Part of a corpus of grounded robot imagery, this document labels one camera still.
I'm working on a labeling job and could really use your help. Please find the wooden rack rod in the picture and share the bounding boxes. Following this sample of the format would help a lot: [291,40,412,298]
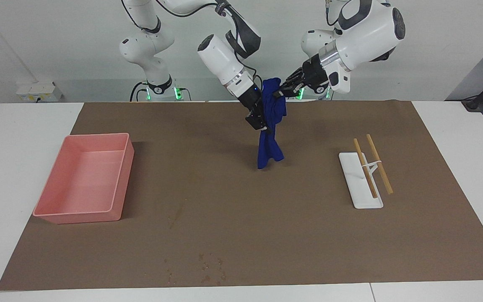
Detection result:
[366,134,394,195]
[353,138,378,199]

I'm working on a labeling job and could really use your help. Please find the white wall socket box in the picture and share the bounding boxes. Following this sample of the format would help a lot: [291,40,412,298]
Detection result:
[16,82,64,102]

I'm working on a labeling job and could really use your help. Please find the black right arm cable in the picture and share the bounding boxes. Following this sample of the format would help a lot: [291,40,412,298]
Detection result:
[122,0,264,89]

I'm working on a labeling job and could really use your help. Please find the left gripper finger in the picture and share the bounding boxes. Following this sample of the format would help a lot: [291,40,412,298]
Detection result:
[286,68,306,84]
[278,82,309,99]

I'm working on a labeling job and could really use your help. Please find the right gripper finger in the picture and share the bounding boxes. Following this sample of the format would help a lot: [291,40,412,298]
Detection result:
[246,112,273,135]

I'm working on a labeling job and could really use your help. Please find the blue towel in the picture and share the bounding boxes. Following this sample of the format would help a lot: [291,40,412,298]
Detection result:
[257,78,287,170]

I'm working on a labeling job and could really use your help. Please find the white towel rack base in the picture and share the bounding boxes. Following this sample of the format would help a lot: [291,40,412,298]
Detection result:
[338,152,384,209]

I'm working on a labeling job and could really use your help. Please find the brown table mat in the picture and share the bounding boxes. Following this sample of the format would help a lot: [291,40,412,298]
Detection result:
[0,100,483,291]

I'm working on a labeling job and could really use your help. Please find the black right base cable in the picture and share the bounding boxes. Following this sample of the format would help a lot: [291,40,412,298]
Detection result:
[130,82,148,102]

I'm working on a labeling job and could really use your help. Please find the pink plastic bin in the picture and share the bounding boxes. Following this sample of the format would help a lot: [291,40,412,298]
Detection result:
[33,133,135,224]

